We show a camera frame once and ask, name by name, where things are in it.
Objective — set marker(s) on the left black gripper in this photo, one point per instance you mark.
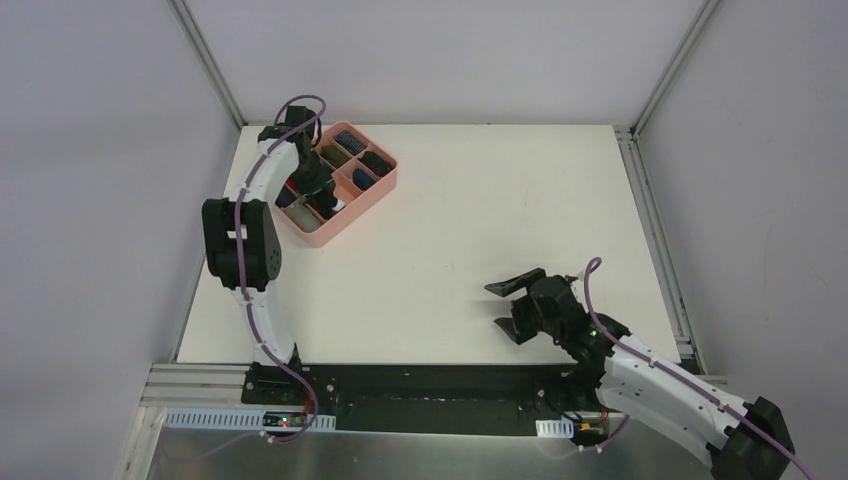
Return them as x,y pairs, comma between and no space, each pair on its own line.
317,196

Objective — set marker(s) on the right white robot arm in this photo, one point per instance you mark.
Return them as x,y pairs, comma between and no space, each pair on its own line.
732,437

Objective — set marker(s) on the small navy rolled underwear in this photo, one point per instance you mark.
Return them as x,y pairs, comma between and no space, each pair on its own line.
362,180

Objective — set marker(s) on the dark blue rolled underwear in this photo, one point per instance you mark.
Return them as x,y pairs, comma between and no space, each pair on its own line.
285,198

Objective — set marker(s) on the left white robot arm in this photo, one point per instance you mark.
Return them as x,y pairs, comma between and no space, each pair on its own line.
242,246

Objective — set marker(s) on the black underwear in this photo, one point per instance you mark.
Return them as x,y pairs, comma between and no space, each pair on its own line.
327,205
374,162

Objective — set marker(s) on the black rolled underwear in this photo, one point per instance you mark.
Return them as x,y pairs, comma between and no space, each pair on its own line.
374,162

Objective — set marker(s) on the grey underwear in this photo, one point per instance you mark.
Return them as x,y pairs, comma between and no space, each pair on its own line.
303,218

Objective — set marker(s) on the aluminium frame rail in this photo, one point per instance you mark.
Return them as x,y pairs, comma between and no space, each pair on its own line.
194,385

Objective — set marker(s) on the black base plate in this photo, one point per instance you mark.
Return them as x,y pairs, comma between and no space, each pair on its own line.
496,400

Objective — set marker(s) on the olive rolled underwear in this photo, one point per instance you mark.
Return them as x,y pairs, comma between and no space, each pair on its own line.
334,156

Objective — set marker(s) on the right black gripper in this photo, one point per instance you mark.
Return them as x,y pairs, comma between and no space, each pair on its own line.
523,307

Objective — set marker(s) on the striped rolled underwear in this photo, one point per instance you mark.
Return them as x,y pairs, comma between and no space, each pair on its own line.
350,142

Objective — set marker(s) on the pink divided organizer tray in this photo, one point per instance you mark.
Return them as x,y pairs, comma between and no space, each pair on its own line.
357,201

